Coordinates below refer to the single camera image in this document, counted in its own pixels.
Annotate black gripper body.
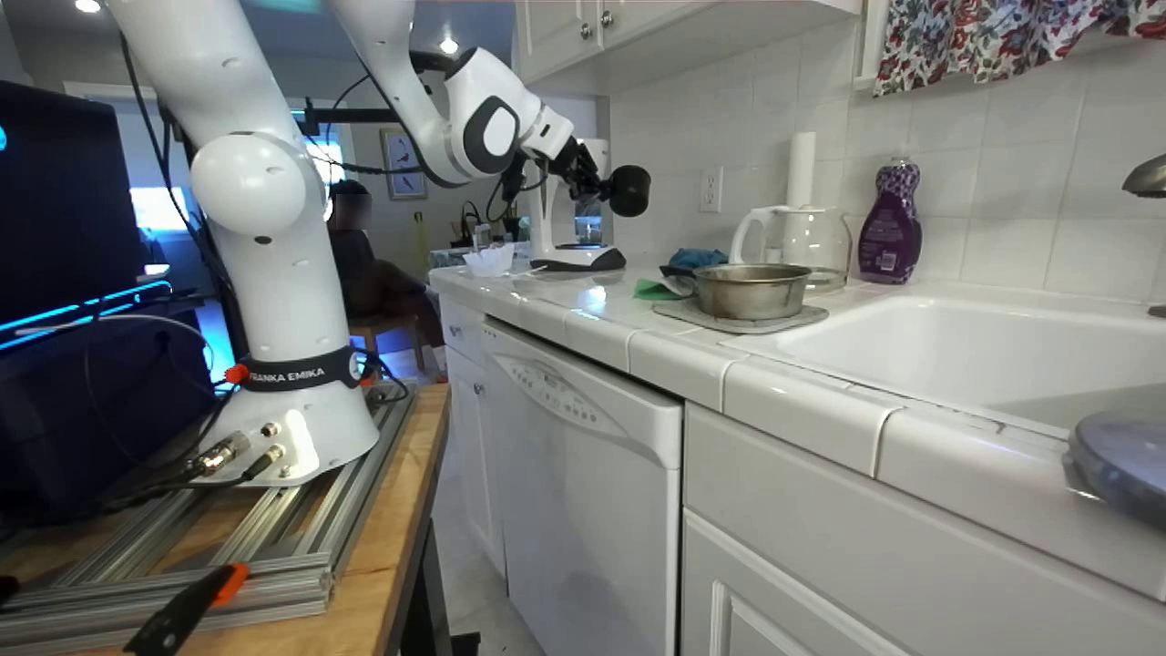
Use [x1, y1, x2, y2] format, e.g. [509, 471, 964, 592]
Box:
[555, 135, 617, 205]

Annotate blue cloth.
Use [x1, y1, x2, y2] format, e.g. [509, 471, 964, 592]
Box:
[663, 243, 732, 276]

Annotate white filter basket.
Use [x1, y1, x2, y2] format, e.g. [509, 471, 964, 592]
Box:
[462, 242, 520, 282]

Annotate metal mixing bowl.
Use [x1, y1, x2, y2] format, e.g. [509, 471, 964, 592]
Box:
[658, 262, 816, 324]

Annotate white upper cabinet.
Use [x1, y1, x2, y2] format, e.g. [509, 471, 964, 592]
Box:
[507, 0, 867, 96]

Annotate white cabinet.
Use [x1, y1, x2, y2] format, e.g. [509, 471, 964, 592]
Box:
[507, 0, 867, 96]
[432, 294, 1166, 656]

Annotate white paper towel roll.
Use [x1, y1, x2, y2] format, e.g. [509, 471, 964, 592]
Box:
[784, 128, 818, 211]

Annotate seated person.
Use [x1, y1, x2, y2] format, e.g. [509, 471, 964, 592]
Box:
[324, 179, 449, 356]

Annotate purple soap bottle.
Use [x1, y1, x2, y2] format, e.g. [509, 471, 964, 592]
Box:
[852, 157, 926, 289]

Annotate white dishwasher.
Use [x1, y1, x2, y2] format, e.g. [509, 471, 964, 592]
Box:
[479, 317, 685, 656]

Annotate floral curtain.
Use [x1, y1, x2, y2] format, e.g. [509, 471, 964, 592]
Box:
[869, 0, 1166, 101]

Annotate white sink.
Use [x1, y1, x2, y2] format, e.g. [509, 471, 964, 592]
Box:
[767, 290, 1166, 432]

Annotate white lower cabinet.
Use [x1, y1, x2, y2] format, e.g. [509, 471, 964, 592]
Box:
[432, 294, 1166, 656]

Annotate wooden table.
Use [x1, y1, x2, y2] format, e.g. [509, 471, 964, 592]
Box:
[0, 380, 454, 656]

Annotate black monitor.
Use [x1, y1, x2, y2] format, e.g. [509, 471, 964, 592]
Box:
[0, 75, 152, 332]

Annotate dark equipment cabinet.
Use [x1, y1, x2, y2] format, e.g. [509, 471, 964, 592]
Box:
[0, 307, 226, 530]

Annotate white wall outlet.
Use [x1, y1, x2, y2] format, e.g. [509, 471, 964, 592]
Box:
[696, 165, 730, 220]

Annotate framed wall picture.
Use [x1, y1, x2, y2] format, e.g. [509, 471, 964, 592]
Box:
[379, 125, 430, 205]

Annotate glass carafe with white handle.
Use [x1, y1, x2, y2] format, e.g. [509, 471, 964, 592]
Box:
[726, 199, 852, 290]

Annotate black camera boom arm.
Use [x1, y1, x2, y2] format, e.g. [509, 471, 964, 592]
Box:
[300, 97, 405, 130]

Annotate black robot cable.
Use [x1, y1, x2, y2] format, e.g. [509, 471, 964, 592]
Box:
[110, 28, 250, 368]

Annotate aluminium base frame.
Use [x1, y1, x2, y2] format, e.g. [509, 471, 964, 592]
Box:
[0, 392, 415, 650]

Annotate clamp with orange handle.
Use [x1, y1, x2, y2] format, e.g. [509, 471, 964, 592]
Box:
[121, 556, 255, 656]

